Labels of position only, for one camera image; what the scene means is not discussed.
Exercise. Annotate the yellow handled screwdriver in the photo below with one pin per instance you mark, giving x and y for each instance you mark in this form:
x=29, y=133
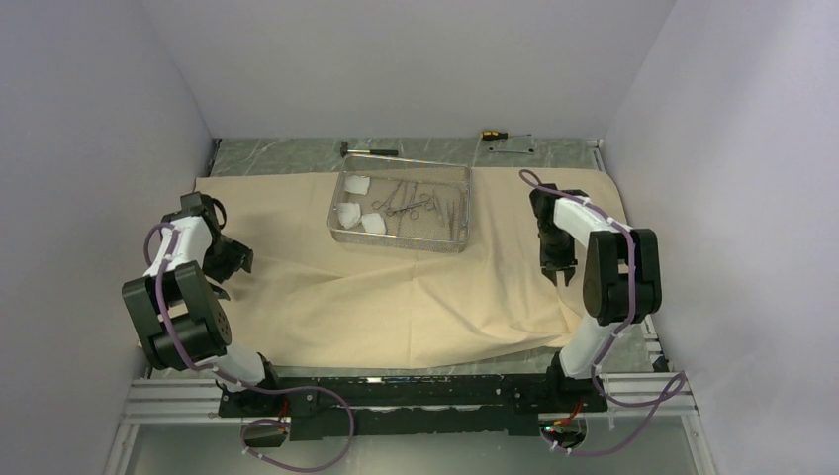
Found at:
x=493, y=136

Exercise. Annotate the white gauze pad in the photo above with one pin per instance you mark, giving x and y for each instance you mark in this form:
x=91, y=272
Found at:
x=349, y=214
x=373, y=223
x=357, y=185

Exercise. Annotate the white gauze pad left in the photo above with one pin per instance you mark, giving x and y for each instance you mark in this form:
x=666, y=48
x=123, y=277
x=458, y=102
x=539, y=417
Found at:
x=349, y=214

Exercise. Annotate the white gauze pad lower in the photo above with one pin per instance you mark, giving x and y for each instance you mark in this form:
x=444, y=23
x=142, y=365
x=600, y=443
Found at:
x=373, y=223

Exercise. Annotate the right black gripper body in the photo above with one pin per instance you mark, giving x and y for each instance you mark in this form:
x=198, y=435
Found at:
x=557, y=247

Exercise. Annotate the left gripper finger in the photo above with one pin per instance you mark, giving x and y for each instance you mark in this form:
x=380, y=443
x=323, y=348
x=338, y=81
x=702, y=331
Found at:
x=219, y=292
x=246, y=262

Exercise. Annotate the white gauze pad upper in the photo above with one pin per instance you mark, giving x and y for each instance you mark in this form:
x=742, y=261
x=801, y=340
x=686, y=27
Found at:
x=357, y=185

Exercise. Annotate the flat metal wrench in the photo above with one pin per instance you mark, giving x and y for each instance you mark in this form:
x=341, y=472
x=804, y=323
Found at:
x=493, y=149

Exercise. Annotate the aluminium frame rail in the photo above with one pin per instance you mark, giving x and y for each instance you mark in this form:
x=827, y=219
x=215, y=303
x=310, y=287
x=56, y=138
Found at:
x=196, y=401

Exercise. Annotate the wire mesh instrument tray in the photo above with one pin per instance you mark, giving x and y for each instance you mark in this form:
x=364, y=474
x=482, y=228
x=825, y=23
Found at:
x=404, y=203

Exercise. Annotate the small black hammer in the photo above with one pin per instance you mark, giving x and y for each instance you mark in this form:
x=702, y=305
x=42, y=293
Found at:
x=345, y=150

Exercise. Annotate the surgical scissors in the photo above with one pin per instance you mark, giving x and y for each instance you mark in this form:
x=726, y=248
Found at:
x=413, y=210

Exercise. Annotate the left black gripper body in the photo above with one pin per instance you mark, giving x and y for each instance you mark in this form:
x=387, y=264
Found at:
x=223, y=257

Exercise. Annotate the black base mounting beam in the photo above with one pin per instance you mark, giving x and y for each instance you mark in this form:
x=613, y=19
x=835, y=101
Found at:
x=320, y=407

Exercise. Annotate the surgical forceps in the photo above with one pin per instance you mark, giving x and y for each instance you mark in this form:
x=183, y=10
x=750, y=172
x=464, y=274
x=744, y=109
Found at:
x=394, y=198

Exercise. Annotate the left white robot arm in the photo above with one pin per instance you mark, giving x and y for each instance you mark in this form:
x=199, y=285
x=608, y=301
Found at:
x=176, y=305

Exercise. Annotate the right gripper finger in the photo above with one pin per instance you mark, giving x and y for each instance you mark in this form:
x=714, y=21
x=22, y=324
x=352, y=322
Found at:
x=568, y=275
x=550, y=274

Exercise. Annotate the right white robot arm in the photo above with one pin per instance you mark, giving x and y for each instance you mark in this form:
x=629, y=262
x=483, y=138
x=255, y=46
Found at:
x=621, y=280

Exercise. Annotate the beige cloth wrap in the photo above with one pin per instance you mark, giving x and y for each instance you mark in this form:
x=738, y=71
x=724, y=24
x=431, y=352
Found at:
x=312, y=301

